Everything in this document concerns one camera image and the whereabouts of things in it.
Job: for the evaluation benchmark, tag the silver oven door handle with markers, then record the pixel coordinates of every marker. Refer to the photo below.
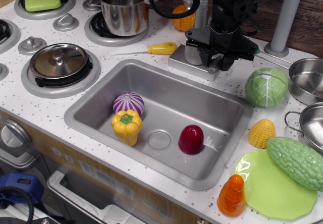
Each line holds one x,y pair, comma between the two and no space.
109,214

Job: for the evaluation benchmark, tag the yellow toy corn piece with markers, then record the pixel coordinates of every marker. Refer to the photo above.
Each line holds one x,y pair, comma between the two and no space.
261,132

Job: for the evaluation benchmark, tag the silver stove knob upper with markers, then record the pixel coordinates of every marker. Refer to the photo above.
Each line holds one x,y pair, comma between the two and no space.
65,23

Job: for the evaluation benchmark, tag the green toy cabbage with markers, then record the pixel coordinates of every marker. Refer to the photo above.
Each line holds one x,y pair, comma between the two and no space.
267,87

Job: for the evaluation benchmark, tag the front stove burner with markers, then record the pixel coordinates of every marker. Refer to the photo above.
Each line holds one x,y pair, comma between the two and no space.
61,88

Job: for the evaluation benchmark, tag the silver stove knob lower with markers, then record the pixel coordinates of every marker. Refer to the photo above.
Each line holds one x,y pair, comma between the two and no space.
31,45

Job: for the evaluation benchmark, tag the stove burner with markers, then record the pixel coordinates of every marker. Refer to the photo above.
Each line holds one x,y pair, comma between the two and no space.
96,31
43,11
61,88
10,35

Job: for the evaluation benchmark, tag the back right stove burner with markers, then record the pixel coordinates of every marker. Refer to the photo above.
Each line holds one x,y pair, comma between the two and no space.
96,31

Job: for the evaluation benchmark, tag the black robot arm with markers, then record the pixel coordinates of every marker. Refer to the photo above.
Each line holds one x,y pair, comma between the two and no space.
227,15

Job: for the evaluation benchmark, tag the silver stove knob edge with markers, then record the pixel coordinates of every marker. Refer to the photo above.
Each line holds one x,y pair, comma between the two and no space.
3,71

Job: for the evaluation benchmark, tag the silver toy faucet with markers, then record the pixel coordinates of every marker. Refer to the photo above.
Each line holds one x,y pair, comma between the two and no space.
186,58

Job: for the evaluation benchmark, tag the dark red toy beet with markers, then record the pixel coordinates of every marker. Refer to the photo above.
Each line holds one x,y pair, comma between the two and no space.
191,140

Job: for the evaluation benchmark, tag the blue clamp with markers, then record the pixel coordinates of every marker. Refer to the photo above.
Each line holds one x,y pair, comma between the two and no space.
28,183

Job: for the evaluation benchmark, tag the back left stove burner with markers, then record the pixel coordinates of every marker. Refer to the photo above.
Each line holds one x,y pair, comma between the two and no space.
43,11

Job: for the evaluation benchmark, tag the silver stove knob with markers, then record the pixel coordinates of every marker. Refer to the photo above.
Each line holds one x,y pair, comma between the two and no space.
31,45
92,5
65,23

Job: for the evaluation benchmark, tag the steel saucepan with handle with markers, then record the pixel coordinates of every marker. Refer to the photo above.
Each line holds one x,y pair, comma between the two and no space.
305,75

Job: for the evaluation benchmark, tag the silver stove knob back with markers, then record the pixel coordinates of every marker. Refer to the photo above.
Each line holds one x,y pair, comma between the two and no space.
92,5

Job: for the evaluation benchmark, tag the purple striped toy onion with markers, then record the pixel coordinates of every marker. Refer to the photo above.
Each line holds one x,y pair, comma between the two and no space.
127,101

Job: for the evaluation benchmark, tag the grey support pole right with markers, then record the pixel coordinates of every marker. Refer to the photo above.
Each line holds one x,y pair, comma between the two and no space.
278,45

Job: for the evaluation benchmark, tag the orange toy pumpkin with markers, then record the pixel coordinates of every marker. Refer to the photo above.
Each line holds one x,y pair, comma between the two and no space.
183,24

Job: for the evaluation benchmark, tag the tall steel pot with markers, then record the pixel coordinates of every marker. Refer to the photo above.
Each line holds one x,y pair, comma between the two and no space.
125,17

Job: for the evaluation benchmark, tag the silver faucet lever handle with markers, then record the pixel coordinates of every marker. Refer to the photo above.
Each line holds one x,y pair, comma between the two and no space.
215,64

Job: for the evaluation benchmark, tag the yellow toy bell pepper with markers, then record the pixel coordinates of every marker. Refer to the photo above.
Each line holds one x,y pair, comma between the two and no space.
126,126

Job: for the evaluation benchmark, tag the steel pot lid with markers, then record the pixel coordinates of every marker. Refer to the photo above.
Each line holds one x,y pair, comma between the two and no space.
58,61

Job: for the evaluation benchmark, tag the green toy bitter gourd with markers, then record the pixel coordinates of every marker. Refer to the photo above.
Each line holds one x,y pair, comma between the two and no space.
298,161

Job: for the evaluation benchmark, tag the yellow handled toy knife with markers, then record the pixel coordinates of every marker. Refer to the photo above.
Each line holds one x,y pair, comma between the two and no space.
166,48

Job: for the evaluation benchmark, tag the silver toy sink basin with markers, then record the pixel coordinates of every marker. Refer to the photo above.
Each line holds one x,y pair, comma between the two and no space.
171,103

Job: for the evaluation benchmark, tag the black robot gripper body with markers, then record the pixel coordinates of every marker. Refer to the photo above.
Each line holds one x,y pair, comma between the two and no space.
231,45

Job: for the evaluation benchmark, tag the silver front dial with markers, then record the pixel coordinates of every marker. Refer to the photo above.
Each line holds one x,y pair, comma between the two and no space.
14,139

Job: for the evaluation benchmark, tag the far left stove burner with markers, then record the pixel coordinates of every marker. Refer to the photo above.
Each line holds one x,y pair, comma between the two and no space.
10,35

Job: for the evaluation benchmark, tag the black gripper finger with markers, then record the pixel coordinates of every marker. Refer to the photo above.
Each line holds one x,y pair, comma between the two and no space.
206,54
227,62

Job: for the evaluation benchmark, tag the steel pan lower right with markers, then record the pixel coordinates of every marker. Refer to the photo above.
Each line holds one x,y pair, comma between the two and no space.
310,126

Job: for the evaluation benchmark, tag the orange toy carrot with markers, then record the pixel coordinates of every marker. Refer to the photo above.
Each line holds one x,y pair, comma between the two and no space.
231,200

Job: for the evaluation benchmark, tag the light green toy plate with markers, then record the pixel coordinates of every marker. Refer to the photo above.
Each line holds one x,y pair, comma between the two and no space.
270,191

